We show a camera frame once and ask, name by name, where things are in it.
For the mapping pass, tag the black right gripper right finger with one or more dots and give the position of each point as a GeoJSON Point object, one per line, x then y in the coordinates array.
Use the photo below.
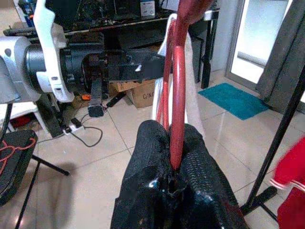
{"type": "Point", "coordinates": [205, 181]}

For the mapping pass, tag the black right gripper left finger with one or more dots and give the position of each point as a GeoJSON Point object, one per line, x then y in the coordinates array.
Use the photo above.
{"type": "Point", "coordinates": [147, 155]}

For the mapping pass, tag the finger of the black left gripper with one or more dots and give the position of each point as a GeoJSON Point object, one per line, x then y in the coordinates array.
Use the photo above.
{"type": "Point", "coordinates": [152, 69]}
{"type": "Point", "coordinates": [135, 56]}

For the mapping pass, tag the printed cardboard box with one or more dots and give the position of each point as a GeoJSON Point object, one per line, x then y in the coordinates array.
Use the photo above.
{"type": "Point", "coordinates": [144, 94]}

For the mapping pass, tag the small orange object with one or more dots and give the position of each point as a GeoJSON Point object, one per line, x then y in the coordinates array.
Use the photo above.
{"type": "Point", "coordinates": [86, 97]}

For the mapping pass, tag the black power strip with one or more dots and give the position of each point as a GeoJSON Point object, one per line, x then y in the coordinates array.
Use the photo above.
{"type": "Point", "coordinates": [115, 100]}

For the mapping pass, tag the white fabric garment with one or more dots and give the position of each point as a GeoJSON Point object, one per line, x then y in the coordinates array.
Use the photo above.
{"type": "Point", "coordinates": [194, 95]}

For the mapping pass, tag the white carton blue label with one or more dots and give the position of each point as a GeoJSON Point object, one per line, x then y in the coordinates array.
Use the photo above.
{"type": "Point", "coordinates": [147, 8]}

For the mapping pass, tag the black plug adapter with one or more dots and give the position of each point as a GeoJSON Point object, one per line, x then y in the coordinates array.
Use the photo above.
{"type": "Point", "coordinates": [76, 122]}

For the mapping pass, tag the black desk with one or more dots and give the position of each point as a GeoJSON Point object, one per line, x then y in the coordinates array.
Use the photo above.
{"type": "Point", "coordinates": [207, 47]}

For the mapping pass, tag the white power strip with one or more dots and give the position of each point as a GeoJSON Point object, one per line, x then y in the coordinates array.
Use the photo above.
{"type": "Point", "coordinates": [77, 128]}

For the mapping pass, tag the white plastic stool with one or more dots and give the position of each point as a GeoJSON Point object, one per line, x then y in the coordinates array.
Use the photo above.
{"type": "Point", "coordinates": [21, 111]}

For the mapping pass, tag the black chrome clothes rack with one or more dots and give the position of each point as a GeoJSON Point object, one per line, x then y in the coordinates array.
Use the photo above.
{"type": "Point", "coordinates": [276, 140]}

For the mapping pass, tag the teal floor mat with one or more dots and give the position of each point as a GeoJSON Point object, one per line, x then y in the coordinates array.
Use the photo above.
{"type": "Point", "coordinates": [233, 100]}

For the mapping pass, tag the red shirt white striped trim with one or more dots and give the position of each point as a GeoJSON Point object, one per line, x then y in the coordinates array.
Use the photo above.
{"type": "Point", "coordinates": [291, 167]}

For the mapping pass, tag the white framed glass door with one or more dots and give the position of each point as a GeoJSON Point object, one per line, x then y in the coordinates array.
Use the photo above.
{"type": "Point", "coordinates": [259, 35]}

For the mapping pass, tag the black folding chair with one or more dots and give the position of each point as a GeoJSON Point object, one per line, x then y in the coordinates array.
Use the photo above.
{"type": "Point", "coordinates": [14, 167]}

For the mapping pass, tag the grey curtain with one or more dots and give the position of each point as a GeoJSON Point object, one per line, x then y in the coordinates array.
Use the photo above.
{"type": "Point", "coordinates": [283, 59]}

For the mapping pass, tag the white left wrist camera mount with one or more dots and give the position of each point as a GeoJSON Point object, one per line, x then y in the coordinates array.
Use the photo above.
{"type": "Point", "coordinates": [46, 35]}

